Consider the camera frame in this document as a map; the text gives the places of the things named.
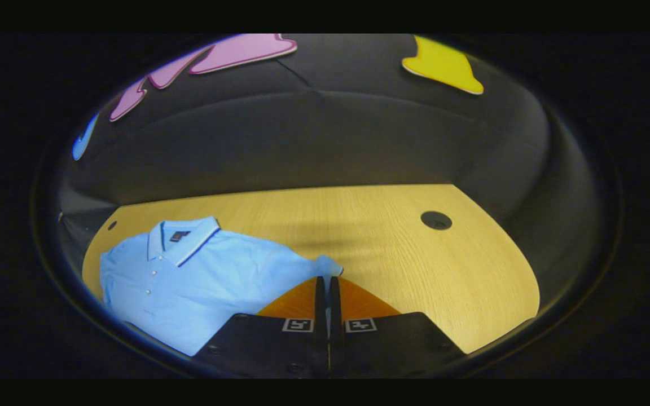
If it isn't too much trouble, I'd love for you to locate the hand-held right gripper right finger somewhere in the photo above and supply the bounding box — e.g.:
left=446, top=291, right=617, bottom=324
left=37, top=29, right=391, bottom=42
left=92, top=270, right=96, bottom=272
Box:
left=328, top=275, right=467, bottom=378

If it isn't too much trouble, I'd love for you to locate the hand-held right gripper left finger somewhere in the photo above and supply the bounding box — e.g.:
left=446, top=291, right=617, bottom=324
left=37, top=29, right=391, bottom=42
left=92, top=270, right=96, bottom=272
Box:
left=192, top=275, right=329, bottom=378

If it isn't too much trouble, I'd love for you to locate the light blue T-shirt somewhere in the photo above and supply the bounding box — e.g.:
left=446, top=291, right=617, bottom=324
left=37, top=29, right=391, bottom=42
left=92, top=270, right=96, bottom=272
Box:
left=99, top=215, right=344, bottom=357

